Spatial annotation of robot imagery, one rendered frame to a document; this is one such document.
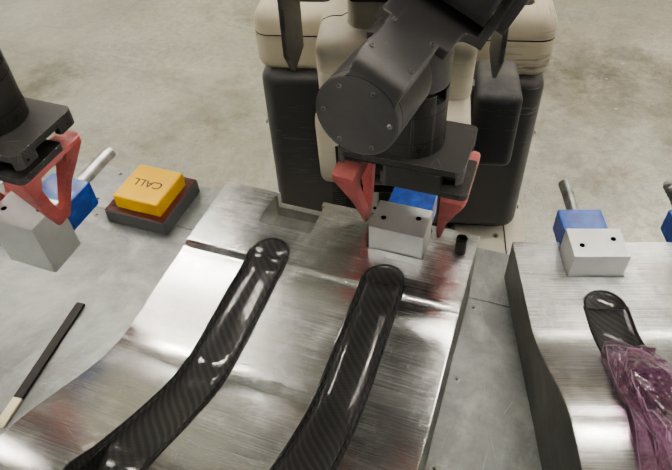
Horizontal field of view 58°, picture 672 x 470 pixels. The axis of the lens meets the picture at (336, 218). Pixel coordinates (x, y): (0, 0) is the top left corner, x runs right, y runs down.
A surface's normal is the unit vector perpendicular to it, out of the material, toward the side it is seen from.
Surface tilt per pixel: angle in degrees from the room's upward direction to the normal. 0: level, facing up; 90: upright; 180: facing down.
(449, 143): 1
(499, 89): 0
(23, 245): 91
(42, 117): 1
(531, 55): 90
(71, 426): 25
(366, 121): 89
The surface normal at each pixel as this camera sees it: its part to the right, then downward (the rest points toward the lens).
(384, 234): -0.34, 0.67
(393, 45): 0.30, -0.48
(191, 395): 0.05, -0.92
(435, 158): -0.04, -0.72
